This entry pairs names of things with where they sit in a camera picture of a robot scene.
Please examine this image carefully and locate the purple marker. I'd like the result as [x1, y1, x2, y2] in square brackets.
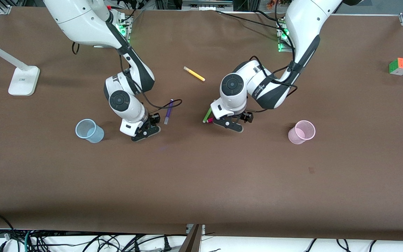
[164, 99, 174, 125]

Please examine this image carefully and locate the translucent pink cup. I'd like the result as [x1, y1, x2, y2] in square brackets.
[288, 120, 316, 145]

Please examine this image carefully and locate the yellow marker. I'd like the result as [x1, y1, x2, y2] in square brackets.
[183, 66, 206, 82]

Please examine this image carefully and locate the translucent blue cup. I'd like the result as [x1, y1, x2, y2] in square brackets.
[75, 119, 105, 144]

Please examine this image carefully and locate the brown table cover sheet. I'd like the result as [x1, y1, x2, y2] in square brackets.
[0, 7, 403, 242]

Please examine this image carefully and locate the white desk lamp stand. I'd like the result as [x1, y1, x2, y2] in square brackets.
[0, 35, 40, 96]

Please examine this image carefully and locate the colourful puzzle cube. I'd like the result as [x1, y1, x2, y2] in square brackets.
[389, 57, 403, 76]

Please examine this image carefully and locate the black table cable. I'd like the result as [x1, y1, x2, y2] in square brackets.
[215, 10, 288, 29]
[257, 10, 286, 23]

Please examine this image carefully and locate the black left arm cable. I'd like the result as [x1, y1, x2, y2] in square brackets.
[249, 0, 298, 113]

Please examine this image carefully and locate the aluminium frame beam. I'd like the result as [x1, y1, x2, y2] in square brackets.
[182, 0, 234, 11]

